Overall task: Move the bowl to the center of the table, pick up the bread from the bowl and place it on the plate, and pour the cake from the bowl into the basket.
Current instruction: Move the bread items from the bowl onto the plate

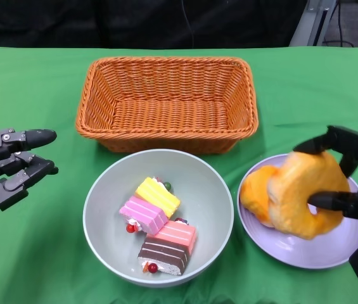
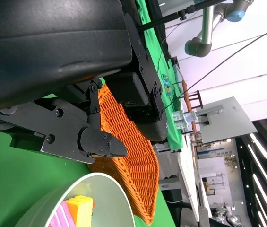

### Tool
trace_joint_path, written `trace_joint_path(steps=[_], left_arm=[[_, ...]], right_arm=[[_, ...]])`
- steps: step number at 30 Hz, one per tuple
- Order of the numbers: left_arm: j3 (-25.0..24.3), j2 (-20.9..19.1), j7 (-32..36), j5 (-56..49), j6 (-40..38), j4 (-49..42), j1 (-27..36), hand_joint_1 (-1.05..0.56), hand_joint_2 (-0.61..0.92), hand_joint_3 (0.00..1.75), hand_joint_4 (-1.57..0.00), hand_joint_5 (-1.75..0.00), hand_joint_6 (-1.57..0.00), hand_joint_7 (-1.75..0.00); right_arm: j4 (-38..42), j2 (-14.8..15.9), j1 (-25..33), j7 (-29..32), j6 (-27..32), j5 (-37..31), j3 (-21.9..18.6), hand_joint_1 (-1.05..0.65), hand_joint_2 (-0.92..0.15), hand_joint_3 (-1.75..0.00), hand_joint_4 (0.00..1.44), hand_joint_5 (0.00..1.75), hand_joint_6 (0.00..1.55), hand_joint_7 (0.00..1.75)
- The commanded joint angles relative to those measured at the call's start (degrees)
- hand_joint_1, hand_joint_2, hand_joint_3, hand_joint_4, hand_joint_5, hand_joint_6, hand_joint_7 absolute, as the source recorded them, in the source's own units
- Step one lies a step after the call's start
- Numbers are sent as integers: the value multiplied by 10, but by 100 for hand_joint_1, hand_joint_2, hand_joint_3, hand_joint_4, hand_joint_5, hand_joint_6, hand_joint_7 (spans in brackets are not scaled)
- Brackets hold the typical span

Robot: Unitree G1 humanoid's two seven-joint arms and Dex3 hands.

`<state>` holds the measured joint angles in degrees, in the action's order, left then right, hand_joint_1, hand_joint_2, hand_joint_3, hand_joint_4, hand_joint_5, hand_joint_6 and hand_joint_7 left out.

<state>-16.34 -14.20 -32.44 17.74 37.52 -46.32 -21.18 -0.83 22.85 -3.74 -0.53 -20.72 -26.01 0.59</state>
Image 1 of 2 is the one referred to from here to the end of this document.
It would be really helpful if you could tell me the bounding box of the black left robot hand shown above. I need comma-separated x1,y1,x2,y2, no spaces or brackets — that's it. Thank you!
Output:
0,128,60,229

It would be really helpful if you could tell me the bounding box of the ring bread with red hole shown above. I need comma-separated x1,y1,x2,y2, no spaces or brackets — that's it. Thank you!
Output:
267,150,352,241

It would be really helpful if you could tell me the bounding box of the pale grey-green bowl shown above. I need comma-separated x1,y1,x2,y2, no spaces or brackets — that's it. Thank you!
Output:
82,149,235,288

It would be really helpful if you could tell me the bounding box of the golden ring bread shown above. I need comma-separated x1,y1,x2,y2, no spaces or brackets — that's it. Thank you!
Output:
240,164,281,227

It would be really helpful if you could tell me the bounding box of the pale lavender plate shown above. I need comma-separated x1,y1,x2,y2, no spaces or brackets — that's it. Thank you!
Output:
237,154,358,270

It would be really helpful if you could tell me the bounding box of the pink striped cake piece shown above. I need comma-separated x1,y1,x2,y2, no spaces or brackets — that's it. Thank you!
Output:
118,195,169,236

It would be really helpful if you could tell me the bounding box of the yellow striped cake piece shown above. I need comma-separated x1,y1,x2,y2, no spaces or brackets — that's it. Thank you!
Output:
135,177,182,219

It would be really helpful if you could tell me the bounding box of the orange wicker basket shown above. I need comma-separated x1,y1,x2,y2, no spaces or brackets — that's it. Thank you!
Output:
75,56,260,155

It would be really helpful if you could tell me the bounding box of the black cloth backdrop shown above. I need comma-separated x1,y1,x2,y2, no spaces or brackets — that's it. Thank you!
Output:
0,0,306,49

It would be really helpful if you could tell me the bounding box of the grey metal stand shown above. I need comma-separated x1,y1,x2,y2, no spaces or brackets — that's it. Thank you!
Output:
289,0,338,48

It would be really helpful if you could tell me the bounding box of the black floor cable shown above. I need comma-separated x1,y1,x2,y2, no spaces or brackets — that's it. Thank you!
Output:
323,0,355,48

